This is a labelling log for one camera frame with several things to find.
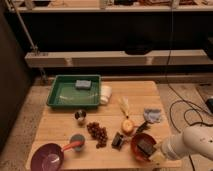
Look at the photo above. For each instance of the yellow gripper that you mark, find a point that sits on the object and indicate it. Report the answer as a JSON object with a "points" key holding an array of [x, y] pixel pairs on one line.
{"points": [[157, 156]]}

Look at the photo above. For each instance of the black eraser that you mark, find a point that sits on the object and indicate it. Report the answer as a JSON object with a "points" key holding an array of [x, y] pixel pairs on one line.
{"points": [[146, 147]]}

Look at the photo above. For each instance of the red bowl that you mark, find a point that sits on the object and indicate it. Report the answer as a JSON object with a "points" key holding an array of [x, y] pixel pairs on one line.
{"points": [[135, 151]]}

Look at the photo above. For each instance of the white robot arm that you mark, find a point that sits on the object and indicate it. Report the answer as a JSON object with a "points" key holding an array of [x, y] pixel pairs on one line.
{"points": [[192, 140]]}

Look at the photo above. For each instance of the purple bowl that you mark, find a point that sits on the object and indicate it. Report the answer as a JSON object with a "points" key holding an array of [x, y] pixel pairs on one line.
{"points": [[48, 157]]}

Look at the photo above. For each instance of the black marker tool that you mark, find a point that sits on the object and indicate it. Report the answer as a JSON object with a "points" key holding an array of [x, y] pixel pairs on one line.
{"points": [[142, 127]]}

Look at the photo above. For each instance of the blue crumpled cloth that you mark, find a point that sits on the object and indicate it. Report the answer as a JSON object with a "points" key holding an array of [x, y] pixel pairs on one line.
{"points": [[152, 115]]}

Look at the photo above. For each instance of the yellow orange fruit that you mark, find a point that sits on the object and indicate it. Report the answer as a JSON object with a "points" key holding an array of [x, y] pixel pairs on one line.
{"points": [[127, 126]]}

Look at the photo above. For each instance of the small black block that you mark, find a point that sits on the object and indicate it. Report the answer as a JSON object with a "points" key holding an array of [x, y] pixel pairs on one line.
{"points": [[118, 141]]}

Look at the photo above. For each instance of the cream feather brush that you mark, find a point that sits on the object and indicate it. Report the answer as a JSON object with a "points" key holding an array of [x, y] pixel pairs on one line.
{"points": [[124, 106]]}

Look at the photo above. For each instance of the bunch of brown grapes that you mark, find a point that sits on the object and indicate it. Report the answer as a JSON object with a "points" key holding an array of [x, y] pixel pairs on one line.
{"points": [[98, 133]]}

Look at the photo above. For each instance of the red spoon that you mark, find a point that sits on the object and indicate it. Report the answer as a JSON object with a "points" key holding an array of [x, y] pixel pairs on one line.
{"points": [[71, 145]]}

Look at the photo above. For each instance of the teal cup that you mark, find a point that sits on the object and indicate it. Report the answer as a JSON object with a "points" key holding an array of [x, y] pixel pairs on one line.
{"points": [[80, 138]]}

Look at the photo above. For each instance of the white rolled cloth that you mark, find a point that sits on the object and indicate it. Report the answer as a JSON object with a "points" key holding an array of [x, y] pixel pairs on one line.
{"points": [[106, 92]]}

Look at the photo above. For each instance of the small metal cup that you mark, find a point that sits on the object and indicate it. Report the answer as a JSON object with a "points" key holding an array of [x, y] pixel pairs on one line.
{"points": [[80, 116]]}

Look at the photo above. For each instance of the blue sponge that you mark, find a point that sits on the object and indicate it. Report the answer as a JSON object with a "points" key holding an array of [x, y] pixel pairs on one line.
{"points": [[83, 84]]}

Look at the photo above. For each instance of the lower white shelf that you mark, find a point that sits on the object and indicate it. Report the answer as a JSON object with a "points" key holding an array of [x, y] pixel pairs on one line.
{"points": [[116, 58]]}

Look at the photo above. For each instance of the white shelf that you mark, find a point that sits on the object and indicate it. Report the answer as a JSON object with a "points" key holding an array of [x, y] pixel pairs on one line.
{"points": [[109, 5], [116, 58]]}

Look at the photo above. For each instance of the dark object on shelf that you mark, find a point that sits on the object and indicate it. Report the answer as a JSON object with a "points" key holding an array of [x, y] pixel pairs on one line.
{"points": [[138, 46]]}

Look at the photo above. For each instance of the green plastic tray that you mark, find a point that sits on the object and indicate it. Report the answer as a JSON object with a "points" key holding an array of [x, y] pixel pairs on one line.
{"points": [[63, 93]]}

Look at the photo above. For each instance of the metal diagonal pole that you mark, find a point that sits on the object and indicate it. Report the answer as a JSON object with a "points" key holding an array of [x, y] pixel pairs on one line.
{"points": [[34, 48]]}

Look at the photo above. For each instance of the upper white shelf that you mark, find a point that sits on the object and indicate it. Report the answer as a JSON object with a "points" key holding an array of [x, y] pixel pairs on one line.
{"points": [[109, 5]]}

